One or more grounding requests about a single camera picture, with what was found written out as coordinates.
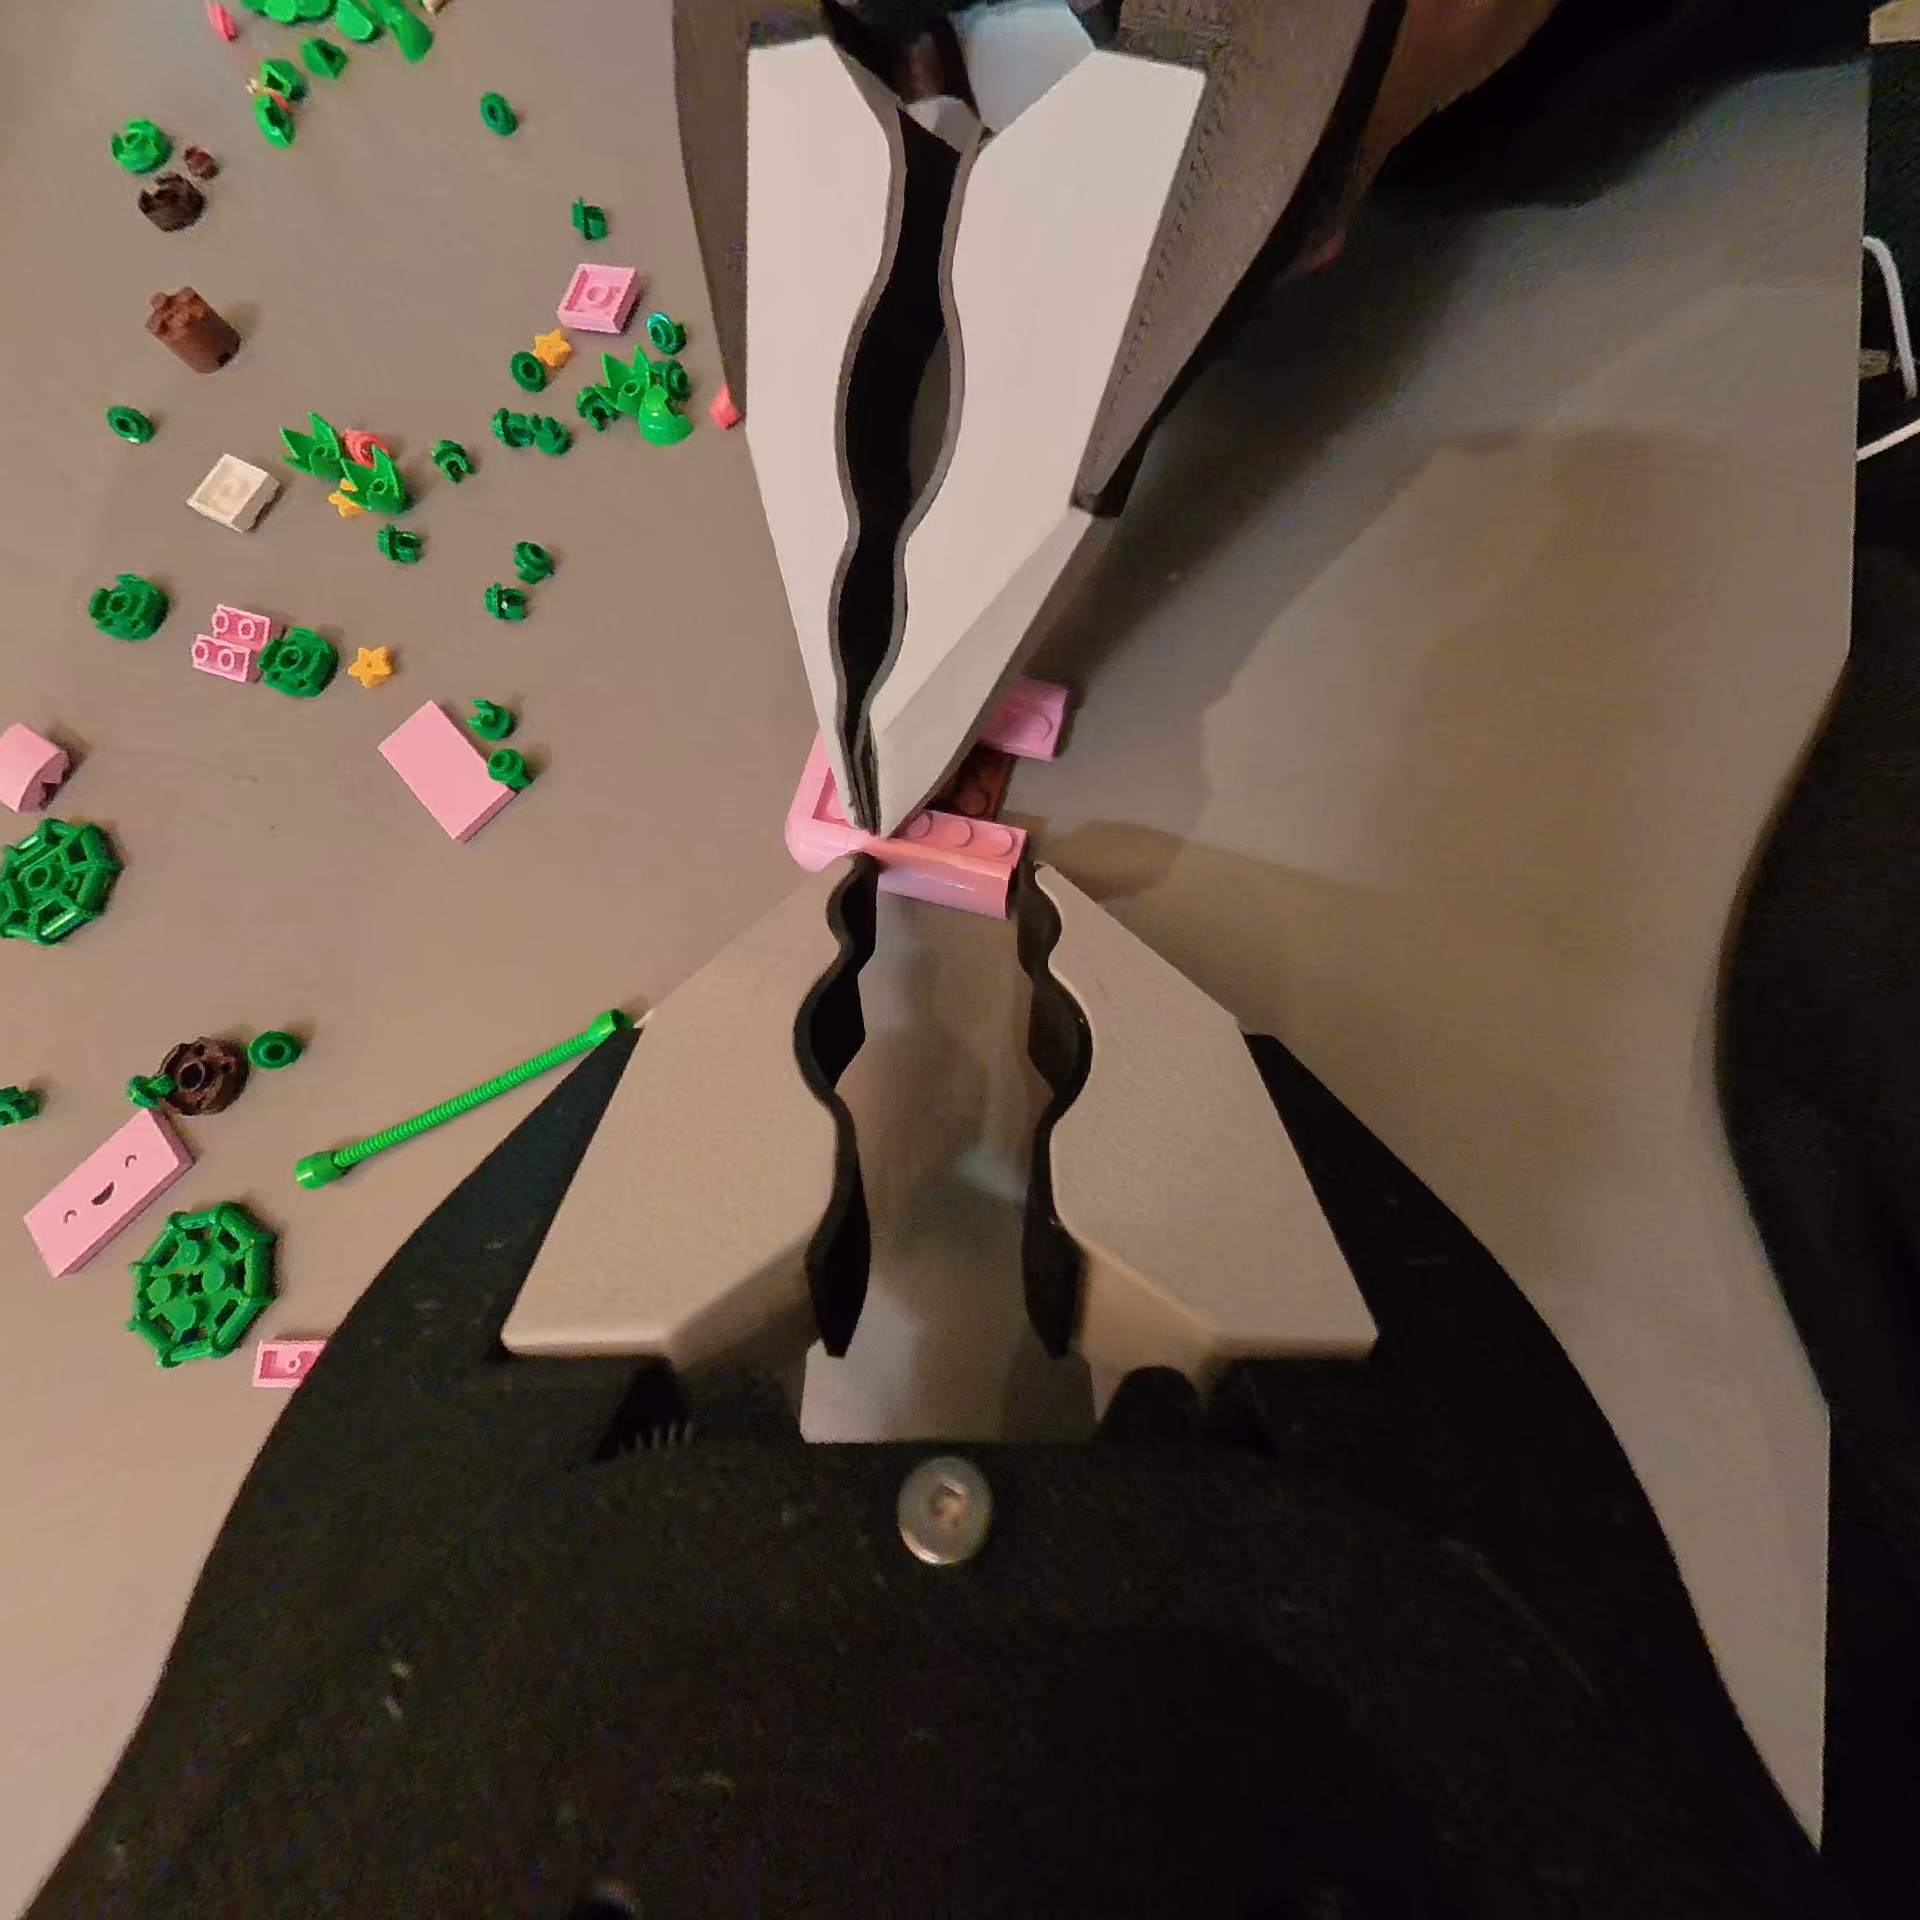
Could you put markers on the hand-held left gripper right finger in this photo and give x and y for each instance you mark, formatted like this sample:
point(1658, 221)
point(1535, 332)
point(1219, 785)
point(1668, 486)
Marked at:
point(1215, 1201)

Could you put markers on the brown round brick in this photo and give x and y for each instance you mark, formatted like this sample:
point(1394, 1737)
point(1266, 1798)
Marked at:
point(192, 331)

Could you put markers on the scattered small green clips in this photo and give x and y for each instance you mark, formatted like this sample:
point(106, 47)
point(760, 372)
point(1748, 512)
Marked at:
point(507, 772)

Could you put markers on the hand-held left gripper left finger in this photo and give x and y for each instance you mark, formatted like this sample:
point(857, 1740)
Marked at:
point(674, 1184)

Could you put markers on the green spiky leaf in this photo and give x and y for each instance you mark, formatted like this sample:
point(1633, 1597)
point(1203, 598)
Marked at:
point(376, 481)
point(312, 447)
point(630, 382)

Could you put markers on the pink curved brick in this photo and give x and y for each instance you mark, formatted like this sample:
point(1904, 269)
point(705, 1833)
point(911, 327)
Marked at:
point(818, 839)
point(32, 764)

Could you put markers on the green stick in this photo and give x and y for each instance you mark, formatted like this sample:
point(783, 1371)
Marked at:
point(457, 1103)

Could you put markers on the large pink smooth tile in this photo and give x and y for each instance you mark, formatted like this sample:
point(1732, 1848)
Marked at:
point(447, 772)

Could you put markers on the brown round plate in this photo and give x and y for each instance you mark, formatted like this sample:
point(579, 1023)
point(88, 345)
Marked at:
point(202, 1075)

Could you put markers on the person's right hand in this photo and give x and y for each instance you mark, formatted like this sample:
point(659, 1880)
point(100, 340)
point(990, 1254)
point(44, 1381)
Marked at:
point(1424, 77)

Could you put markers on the red cone piece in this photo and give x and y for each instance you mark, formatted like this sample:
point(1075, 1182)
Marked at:
point(724, 406)

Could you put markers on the pink square single-stud plate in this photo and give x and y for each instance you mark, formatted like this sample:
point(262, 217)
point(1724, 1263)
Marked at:
point(596, 296)

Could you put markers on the white square tile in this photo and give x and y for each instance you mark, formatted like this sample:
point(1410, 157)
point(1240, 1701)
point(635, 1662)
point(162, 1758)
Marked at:
point(234, 492)

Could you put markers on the green round flower plate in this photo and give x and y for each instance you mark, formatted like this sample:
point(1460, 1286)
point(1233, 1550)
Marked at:
point(139, 147)
point(127, 606)
point(298, 664)

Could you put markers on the pink arched brick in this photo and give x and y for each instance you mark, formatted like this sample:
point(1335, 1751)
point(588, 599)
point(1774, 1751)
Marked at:
point(960, 878)

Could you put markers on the green cone piece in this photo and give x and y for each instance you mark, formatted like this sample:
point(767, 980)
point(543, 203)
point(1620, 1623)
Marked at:
point(666, 425)

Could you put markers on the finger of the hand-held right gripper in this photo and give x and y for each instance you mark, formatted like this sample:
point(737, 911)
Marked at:
point(1066, 301)
point(802, 301)

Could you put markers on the pink face tile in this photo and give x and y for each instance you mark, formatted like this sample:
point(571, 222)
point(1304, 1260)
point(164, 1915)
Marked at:
point(108, 1193)

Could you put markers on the dark brown round piece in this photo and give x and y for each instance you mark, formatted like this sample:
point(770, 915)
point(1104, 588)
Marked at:
point(169, 200)

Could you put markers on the small pink plate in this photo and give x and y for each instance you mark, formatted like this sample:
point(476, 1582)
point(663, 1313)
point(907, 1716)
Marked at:
point(241, 622)
point(223, 657)

